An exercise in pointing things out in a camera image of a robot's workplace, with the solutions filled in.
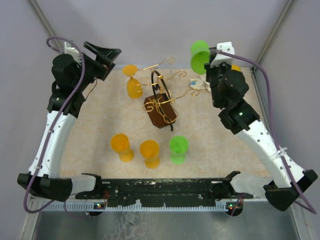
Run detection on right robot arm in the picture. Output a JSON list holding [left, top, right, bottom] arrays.
[[204, 62, 318, 212]]

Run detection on yellow goblet front middle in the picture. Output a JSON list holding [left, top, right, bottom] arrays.
[[139, 140, 160, 169]]

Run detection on green goblet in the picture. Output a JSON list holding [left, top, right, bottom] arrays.
[[190, 40, 211, 75], [169, 135, 189, 165]]

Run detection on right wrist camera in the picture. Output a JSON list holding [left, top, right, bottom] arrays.
[[210, 41, 235, 68]]

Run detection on green goblet front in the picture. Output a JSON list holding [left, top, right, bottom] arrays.
[[169, 135, 189, 165]]

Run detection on yellow floral cloth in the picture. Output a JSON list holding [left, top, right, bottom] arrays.
[[189, 64, 242, 92]]

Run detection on yellow goblet front left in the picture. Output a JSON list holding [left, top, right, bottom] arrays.
[[110, 133, 134, 163]]

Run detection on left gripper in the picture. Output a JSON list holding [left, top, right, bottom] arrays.
[[73, 41, 122, 92]]

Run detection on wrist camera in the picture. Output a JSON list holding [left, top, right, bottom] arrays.
[[63, 41, 83, 64], [210, 41, 235, 68]]

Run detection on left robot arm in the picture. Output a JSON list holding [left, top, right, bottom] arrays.
[[17, 41, 122, 202]]

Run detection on yellow plastic goblet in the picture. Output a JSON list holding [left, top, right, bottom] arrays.
[[122, 64, 143, 99]]

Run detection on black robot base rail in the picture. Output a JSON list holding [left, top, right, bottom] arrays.
[[75, 178, 240, 208]]

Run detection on gold wire wine glass rack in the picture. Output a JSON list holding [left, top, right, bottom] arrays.
[[138, 56, 200, 132]]

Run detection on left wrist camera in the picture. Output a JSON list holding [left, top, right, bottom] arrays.
[[63, 41, 83, 64]]

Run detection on clear wine glass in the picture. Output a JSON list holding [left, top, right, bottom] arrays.
[[167, 68, 176, 80]]

